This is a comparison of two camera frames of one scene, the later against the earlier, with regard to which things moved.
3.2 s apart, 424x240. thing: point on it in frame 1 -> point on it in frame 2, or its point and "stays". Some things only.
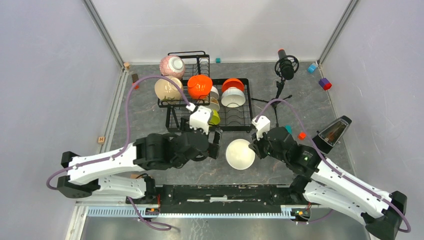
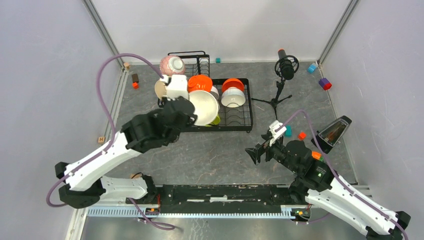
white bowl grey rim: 232,95 stays
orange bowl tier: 199,86 stays
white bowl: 239,155 -> 206,105
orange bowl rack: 232,82 stays
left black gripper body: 205,154 -> 165,100
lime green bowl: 215,119 stays
